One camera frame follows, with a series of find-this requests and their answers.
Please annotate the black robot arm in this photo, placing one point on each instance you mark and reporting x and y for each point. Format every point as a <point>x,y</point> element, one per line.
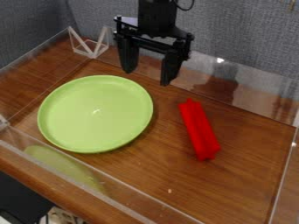
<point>156,15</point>

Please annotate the clear acrylic corner bracket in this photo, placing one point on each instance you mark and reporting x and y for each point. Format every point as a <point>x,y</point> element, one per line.
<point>86,47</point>

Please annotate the red ridged carrot block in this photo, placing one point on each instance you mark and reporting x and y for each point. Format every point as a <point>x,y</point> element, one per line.
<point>202,139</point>

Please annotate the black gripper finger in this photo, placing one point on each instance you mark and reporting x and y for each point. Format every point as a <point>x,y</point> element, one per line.
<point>169,67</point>
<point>128,54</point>

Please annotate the clear acrylic enclosure wall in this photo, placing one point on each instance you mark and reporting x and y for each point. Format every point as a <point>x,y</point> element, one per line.
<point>150,181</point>

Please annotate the green round plate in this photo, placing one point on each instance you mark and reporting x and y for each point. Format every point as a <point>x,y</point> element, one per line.
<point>94,114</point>

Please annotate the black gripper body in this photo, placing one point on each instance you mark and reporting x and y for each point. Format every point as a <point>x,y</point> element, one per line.
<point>157,41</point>

